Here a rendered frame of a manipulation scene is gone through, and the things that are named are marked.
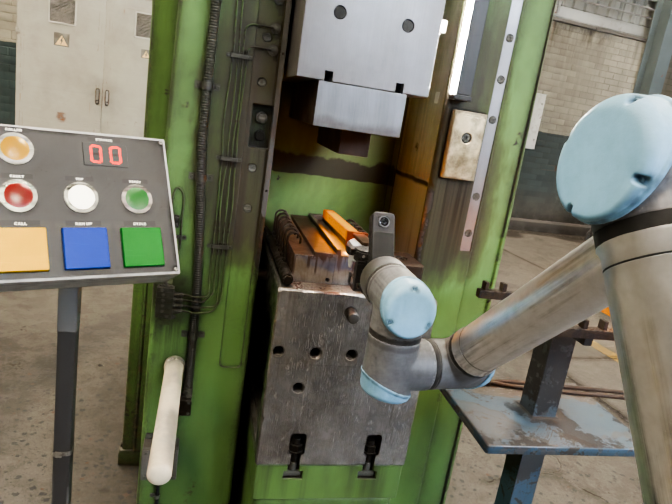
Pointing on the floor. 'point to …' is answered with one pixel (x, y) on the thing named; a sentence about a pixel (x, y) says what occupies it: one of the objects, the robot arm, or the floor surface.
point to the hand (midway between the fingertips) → (359, 239)
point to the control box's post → (65, 391)
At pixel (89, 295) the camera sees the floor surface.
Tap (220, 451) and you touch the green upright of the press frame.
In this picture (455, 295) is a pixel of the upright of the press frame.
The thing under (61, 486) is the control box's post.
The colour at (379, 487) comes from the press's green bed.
